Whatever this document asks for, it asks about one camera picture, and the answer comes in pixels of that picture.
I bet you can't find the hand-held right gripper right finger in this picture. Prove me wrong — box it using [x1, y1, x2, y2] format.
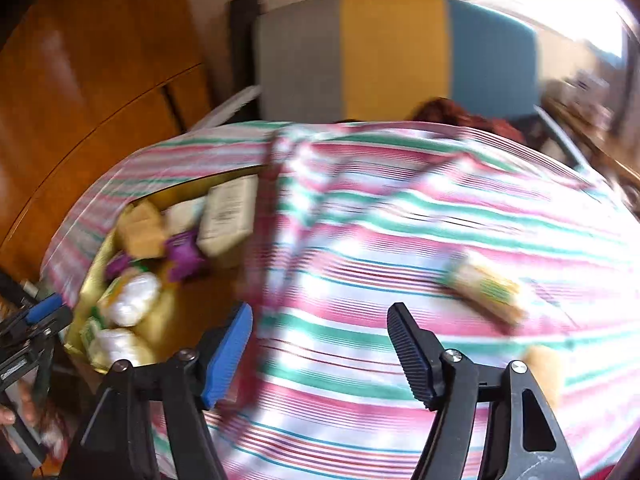
[387, 302, 581, 480]

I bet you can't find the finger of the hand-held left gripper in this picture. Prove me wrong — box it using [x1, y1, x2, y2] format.
[0, 294, 64, 338]
[0, 306, 74, 361]

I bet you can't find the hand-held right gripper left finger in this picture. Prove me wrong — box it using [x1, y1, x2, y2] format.
[60, 302, 253, 480]

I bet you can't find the gold tin box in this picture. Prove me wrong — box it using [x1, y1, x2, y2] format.
[64, 165, 263, 376]

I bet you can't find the green yellow snack packet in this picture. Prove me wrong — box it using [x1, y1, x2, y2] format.
[446, 251, 527, 327]
[96, 272, 162, 327]
[81, 317, 157, 370]

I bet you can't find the purple snack packet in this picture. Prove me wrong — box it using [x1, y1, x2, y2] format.
[104, 254, 132, 280]
[164, 232, 210, 282]

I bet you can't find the yellow sponge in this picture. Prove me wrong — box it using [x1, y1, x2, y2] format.
[116, 201, 166, 257]
[524, 344, 567, 403]

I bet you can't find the beige cardboard box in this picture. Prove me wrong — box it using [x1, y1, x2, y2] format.
[196, 176, 259, 257]

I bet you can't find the cream plush toy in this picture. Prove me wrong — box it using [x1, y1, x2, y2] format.
[166, 199, 207, 235]

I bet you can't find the person's left hand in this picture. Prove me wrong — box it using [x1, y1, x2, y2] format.
[0, 389, 39, 427]

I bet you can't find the striped bed sheet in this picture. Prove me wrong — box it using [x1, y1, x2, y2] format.
[40, 120, 640, 480]

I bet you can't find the wooden wardrobe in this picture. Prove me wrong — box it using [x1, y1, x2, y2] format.
[0, 0, 216, 281]

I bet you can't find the dark red cloth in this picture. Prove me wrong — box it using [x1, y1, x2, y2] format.
[410, 97, 526, 143]

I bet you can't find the wooden desk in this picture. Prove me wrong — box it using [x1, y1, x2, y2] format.
[542, 95, 640, 186]

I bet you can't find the grey yellow blue headboard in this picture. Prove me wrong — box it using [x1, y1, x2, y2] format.
[255, 0, 541, 123]

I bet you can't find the bright window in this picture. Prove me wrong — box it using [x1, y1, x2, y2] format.
[475, 0, 626, 56]

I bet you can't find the white bed rail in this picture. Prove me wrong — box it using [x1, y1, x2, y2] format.
[532, 105, 586, 168]
[192, 85, 261, 131]

